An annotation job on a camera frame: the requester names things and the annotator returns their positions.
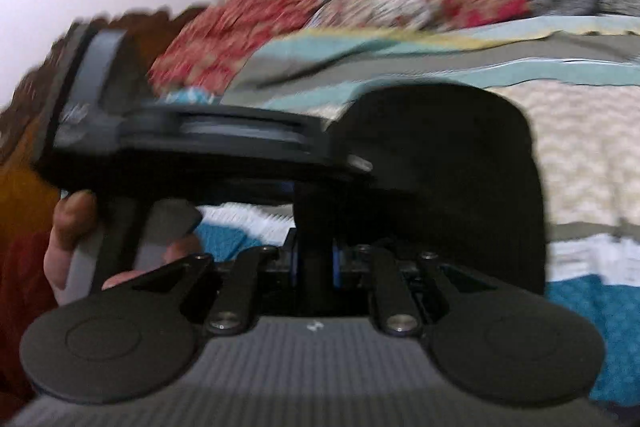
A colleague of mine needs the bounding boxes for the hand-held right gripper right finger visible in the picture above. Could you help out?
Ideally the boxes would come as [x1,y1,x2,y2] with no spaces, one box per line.
[330,244,482,338]

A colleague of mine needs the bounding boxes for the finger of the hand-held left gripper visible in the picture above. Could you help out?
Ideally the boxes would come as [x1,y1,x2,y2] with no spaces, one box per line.
[310,117,377,186]

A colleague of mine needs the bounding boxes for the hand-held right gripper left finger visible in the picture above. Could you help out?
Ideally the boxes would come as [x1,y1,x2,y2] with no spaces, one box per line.
[131,244,302,337]

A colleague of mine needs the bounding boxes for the black pants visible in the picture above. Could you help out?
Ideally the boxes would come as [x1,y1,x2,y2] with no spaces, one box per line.
[292,82,547,300]

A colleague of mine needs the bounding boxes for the person's left hand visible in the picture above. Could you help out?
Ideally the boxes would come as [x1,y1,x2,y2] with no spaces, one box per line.
[43,189,203,294]

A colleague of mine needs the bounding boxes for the person's orange red clothing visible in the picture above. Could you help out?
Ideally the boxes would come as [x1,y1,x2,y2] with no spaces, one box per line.
[0,162,66,408]

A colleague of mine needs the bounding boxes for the patterned bedsheet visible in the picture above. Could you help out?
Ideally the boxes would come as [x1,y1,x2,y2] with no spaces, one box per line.
[192,14,640,408]

